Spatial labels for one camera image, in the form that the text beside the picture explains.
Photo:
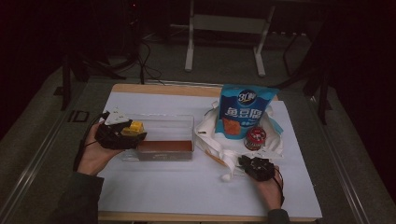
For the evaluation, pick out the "red-lidded jar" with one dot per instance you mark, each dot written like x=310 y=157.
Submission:
x=255 y=138

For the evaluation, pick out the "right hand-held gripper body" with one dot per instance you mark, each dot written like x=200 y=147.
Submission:
x=261 y=168

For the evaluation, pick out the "brown drink carton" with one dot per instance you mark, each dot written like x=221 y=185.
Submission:
x=165 y=146

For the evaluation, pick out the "person's left hand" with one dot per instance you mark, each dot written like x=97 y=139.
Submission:
x=93 y=155

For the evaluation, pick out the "black tripod stand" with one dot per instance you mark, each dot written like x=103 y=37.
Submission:
x=134 y=37

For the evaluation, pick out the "person's right hand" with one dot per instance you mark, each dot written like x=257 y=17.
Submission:
x=272 y=193

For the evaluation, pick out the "blue snack bag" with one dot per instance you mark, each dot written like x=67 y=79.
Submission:
x=246 y=109

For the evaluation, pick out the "low black stand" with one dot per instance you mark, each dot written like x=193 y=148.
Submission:
x=66 y=81

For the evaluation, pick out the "yellow drink carton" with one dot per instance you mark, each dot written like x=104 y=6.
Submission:
x=135 y=127

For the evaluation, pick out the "white metal desk frame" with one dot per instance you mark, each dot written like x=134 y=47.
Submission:
x=229 y=24

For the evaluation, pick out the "white printed tote bag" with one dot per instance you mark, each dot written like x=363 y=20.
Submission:
x=218 y=146

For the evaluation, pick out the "metal floor rail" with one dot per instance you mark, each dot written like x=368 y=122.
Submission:
x=345 y=169
x=34 y=163

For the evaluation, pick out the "white table mat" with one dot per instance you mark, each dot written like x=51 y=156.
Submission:
x=186 y=189

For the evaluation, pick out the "clear plastic box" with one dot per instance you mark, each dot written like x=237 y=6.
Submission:
x=168 y=129

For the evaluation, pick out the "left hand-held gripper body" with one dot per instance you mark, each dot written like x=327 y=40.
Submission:
x=112 y=138

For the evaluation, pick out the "black angled stand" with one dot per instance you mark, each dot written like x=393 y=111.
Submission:
x=322 y=84

